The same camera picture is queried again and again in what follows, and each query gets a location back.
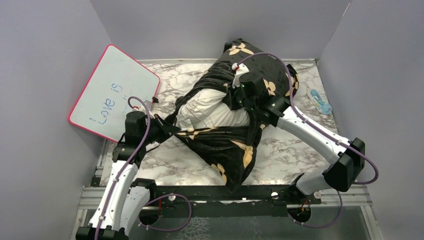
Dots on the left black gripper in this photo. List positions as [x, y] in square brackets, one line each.
[166, 129]

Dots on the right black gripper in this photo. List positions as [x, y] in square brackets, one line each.
[234, 92]

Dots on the white pillow insert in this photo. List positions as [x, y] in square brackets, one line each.
[206, 109]

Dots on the black floral pillowcase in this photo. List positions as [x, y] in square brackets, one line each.
[232, 150]

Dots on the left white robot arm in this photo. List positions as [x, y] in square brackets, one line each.
[134, 136]

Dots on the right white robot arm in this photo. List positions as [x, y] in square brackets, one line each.
[345, 157]

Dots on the pink framed whiteboard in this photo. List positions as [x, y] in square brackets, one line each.
[102, 105]

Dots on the blue packaged small item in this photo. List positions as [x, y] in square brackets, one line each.
[321, 105]

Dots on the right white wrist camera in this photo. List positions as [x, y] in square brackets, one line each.
[240, 69]

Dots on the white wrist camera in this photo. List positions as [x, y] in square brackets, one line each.
[240, 69]
[146, 111]

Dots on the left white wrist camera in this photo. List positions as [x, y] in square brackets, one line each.
[146, 111]

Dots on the aluminium frame rail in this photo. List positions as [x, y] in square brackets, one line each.
[99, 195]

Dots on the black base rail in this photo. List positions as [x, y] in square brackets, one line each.
[217, 201]

